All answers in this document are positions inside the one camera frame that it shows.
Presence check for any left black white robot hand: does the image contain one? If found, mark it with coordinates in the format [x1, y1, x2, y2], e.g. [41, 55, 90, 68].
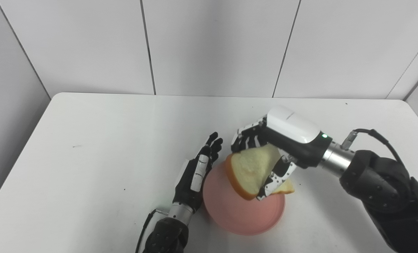
[173, 132, 224, 213]

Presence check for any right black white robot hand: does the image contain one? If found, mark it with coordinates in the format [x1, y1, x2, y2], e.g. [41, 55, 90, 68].
[231, 105, 333, 202]

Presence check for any slice of white bread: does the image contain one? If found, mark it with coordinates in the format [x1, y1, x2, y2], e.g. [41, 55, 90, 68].
[225, 144, 295, 201]

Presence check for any pink round plate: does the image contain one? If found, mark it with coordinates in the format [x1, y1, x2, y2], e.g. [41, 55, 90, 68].
[202, 163, 286, 236]

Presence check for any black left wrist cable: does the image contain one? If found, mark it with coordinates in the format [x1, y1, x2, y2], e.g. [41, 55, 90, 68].
[135, 209, 169, 253]

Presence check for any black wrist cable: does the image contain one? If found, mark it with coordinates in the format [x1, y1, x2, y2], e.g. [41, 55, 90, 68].
[135, 209, 169, 253]
[341, 128, 407, 170]

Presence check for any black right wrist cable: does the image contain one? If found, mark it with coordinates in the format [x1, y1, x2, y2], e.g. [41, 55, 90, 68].
[341, 128, 407, 170]

